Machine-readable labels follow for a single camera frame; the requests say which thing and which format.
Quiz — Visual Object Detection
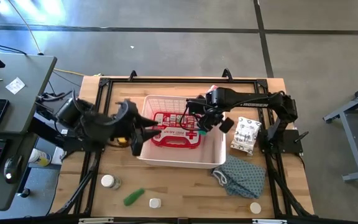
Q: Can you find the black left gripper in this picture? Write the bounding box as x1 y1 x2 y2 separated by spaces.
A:
112 99 162 157

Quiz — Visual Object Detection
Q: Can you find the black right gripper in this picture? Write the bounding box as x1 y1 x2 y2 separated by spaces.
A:
186 96 235 134

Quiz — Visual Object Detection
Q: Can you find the brown vitamin bottle yellow cap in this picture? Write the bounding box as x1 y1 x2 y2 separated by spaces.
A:
109 136 129 147

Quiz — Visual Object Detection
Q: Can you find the red white first aid kit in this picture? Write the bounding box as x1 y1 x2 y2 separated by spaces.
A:
150 111 202 149

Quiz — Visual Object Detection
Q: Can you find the white perforated plastic basket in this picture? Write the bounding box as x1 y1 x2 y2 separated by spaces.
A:
137 95 229 170

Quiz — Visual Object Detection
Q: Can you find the white printed gauze package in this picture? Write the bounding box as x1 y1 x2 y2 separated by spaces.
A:
230 116 262 156

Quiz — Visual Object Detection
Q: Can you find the blue patterned cloth cap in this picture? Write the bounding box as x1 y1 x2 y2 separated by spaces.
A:
211 154 267 199

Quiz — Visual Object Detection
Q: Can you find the clear bottle white cap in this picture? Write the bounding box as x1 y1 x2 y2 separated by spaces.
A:
100 174 122 190

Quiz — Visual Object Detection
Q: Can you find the small white round lid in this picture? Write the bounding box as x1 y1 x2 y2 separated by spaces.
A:
247 202 262 215

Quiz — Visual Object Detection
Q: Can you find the small white box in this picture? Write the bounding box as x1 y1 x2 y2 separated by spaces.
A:
50 146 67 166

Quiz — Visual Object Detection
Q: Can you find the white canister yellow label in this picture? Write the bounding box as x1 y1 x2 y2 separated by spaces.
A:
28 148 52 167

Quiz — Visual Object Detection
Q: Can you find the grey office desk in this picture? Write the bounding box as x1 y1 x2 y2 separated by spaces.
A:
0 51 58 212

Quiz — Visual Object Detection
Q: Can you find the grey metal side table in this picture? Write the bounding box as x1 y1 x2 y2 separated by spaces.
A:
323 77 358 183

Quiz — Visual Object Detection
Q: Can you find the white paper packet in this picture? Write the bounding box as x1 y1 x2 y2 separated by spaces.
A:
5 77 26 95

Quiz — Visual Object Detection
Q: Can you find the black computer mouse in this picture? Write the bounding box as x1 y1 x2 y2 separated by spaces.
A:
4 154 24 184

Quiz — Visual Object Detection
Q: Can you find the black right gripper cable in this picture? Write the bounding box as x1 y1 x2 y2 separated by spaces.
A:
178 105 204 131

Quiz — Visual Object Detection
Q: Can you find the yellow floor cable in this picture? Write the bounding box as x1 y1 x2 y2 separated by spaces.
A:
53 67 85 77

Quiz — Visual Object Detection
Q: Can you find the black cable bundle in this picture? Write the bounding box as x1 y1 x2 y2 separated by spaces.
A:
35 90 74 108

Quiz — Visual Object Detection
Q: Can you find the white strip on frame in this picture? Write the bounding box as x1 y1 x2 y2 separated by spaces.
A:
252 218 288 224
78 217 114 224

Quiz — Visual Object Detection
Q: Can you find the beige floor cable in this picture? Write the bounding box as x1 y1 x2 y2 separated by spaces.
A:
6 0 45 56

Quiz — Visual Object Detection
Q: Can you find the black desk cable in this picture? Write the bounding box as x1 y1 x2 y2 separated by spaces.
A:
0 39 27 56

